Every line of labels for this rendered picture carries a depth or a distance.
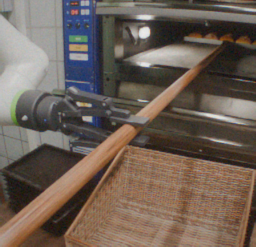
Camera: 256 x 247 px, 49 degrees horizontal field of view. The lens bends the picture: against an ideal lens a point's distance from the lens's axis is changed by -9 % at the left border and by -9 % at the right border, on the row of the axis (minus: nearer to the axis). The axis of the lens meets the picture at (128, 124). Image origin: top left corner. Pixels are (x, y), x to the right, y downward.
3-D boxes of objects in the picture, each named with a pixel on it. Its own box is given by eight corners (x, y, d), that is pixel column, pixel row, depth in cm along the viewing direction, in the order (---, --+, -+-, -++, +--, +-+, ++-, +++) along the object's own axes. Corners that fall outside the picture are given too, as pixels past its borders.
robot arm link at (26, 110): (15, 135, 66) (10, 97, 62) (46, 118, 76) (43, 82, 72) (34, 140, 63) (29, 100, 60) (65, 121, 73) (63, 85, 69)
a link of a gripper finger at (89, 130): (62, 121, 62) (62, 127, 63) (109, 140, 59) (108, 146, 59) (73, 114, 66) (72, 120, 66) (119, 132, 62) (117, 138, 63)
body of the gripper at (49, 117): (55, 89, 68) (89, 94, 64) (58, 124, 71) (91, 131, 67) (34, 99, 61) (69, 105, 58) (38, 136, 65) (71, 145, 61)
